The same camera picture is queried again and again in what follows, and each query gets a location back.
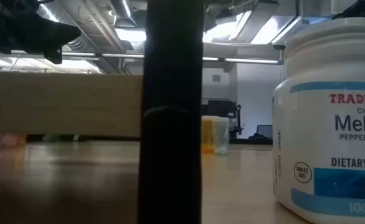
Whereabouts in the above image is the long ceiling light strip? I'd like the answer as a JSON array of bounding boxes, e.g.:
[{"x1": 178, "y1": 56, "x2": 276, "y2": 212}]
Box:
[{"x1": 0, "y1": 49, "x2": 285, "y2": 65}]

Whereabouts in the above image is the narrow silver ventilation duct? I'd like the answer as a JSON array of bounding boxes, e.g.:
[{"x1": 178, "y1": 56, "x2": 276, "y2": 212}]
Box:
[{"x1": 109, "y1": 0, "x2": 140, "y2": 27}]

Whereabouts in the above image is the black office equipment rack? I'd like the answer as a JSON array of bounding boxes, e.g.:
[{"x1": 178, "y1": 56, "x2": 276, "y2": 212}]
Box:
[{"x1": 201, "y1": 98, "x2": 243, "y2": 139}]

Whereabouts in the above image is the small potted green plant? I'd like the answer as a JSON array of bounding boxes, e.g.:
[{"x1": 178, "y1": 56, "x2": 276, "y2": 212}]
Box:
[{"x1": 41, "y1": 133, "x2": 64, "y2": 143}]

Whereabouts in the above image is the green pill bottle white cap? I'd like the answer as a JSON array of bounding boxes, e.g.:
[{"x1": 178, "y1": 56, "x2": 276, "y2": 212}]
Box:
[{"x1": 212, "y1": 116, "x2": 230, "y2": 156}]

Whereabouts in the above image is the pink pill bottle white cap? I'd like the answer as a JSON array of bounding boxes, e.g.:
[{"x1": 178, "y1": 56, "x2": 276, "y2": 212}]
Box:
[{"x1": 0, "y1": 133, "x2": 27, "y2": 149}]

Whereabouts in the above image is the dark computer monitor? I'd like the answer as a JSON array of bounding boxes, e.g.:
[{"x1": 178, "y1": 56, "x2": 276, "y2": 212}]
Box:
[{"x1": 256, "y1": 124, "x2": 273, "y2": 140}]

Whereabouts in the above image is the black aluminium table frame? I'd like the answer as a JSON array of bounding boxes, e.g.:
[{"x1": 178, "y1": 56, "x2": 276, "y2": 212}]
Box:
[{"x1": 229, "y1": 138, "x2": 273, "y2": 146}]

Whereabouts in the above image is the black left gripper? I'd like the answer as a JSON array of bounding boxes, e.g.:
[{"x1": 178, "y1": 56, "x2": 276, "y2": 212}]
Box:
[{"x1": 0, "y1": 0, "x2": 82, "y2": 65}]

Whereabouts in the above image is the orange pill bottle white cap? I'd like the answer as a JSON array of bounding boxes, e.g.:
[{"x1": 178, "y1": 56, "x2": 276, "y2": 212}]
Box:
[{"x1": 201, "y1": 115, "x2": 216, "y2": 153}]

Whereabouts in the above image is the black shelf divider frame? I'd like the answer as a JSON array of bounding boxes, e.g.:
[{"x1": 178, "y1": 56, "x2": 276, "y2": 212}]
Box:
[{"x1": 138, "y1": 0, "x2": 205, "y2": 224}]

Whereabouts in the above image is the large ceiling light panel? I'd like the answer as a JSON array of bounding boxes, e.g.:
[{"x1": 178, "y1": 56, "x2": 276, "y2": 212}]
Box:
[{"x1": 202, "y1": 12, "x2": 298, "y2": 44}]

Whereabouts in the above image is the white melatonin bottle blue label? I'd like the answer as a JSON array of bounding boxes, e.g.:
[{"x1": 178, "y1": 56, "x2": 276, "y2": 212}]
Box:
[{"x1": 272, "y1": 17, "x2": 365, "y2": 224}]

